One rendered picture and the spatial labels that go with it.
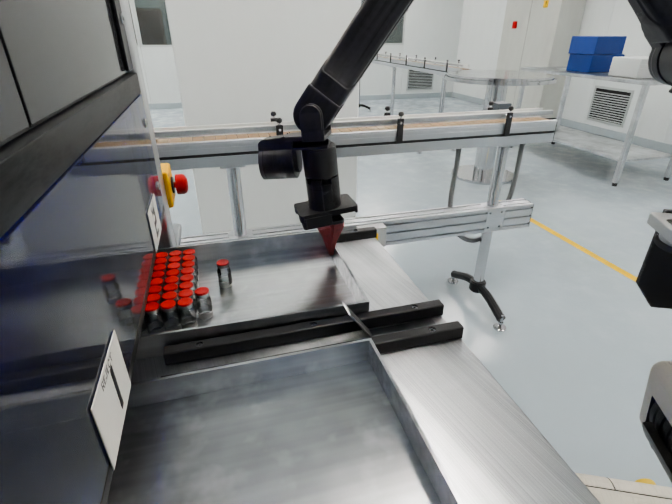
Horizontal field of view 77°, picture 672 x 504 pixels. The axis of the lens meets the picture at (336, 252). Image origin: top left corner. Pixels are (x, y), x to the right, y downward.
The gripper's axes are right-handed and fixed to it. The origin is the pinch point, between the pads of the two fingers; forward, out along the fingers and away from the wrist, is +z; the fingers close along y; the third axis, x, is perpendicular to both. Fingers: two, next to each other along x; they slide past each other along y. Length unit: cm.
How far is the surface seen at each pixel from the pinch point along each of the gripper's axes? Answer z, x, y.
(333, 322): 0.1, 20.7, 5.4
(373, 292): 3.0, 12.1, -3.8
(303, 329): -0.2, 21.0, 9.8
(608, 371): 102, -29, -119
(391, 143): 6, -83, -47
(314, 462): 1.4, 39.9, 13.0
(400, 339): 1.0, 26.7, -2.2
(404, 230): 46, -85, -53
